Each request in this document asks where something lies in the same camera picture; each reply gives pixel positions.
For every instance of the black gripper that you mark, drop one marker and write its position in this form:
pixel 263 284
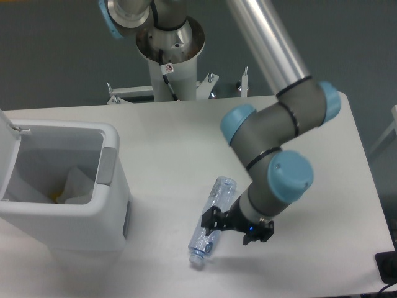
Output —
pixel 215 219

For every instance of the crushed clear plastic bottle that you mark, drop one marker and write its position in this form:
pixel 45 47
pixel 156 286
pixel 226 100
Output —
pixel 201 246

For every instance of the clear plastic wrapper bag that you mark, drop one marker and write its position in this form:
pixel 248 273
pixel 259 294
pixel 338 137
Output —
pixel 78 188

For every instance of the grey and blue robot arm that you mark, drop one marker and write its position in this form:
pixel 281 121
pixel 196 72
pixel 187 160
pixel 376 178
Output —
pixel 279 177

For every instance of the white open trash can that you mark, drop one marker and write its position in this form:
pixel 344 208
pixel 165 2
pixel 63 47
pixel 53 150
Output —
pixel 36 156

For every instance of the yellow and blue trash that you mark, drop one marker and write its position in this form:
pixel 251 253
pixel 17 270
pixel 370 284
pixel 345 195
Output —
pixel 54 196

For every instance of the black device at table edge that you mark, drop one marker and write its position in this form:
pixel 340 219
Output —
pixel 386 263

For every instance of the white furniture leg at right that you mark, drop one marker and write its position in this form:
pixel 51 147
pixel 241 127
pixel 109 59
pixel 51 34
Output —
pixel 385 139

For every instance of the white metal base frame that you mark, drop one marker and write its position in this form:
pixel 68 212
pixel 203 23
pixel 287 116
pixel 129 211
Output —
pixel 185 90

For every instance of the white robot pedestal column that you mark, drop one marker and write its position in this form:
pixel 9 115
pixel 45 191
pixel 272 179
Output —
pixel 172 54

